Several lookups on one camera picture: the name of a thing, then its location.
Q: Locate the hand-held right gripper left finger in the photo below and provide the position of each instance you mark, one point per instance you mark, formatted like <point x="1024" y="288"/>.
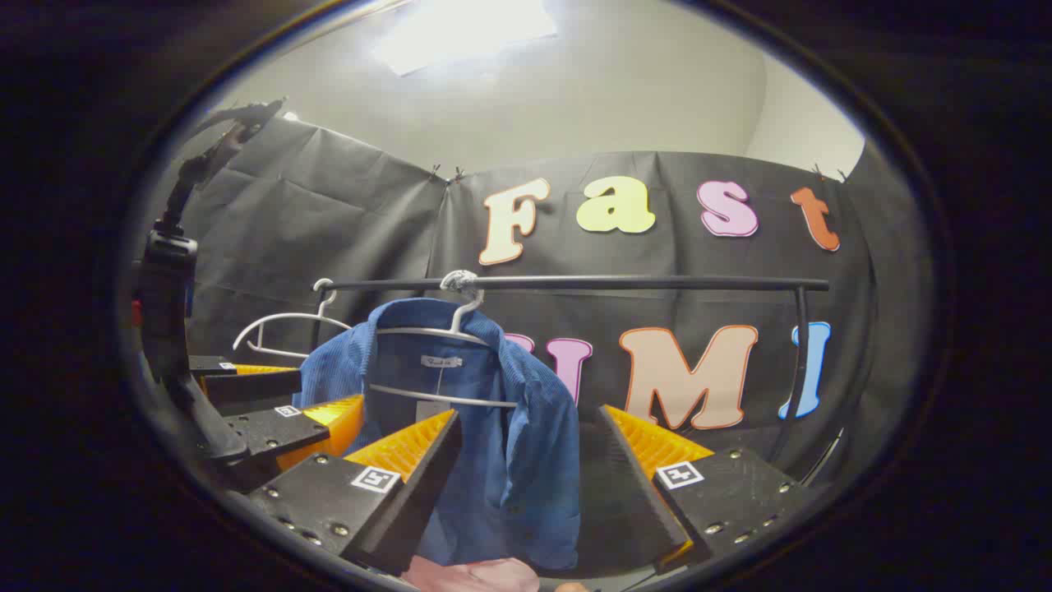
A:
<point x="411" y="510"/>

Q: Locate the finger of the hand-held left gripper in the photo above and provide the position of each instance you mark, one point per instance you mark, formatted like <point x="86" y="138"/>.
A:
<point x="246" y="386"/>
<point x="263" y="432"/>

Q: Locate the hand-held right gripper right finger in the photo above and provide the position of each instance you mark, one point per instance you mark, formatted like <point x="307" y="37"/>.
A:
<point x="633" y="510"/>

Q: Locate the white hanger with taped hook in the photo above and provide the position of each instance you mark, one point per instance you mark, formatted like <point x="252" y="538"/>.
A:
<point x="459" y="282"/>

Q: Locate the empty white hanger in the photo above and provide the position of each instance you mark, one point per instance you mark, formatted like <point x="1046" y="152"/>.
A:
<point x="283" y="315"/>

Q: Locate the black clothes rack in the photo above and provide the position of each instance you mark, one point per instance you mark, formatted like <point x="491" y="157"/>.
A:
<point x="616" y="282"/>

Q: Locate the pink cloth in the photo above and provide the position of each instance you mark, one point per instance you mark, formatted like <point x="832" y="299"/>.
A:
<point x="468" y="574"/>

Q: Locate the black jointed pole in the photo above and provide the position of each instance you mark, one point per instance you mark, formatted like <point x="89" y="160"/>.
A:
<point x="193" y="177"/>

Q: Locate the black backdrop cloth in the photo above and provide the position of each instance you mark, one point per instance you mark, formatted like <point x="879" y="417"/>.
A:
<point x="345" y="214"/>

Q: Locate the rectangular ceiling light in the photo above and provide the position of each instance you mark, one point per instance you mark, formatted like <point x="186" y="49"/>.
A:
<point x="460" y="33"/>

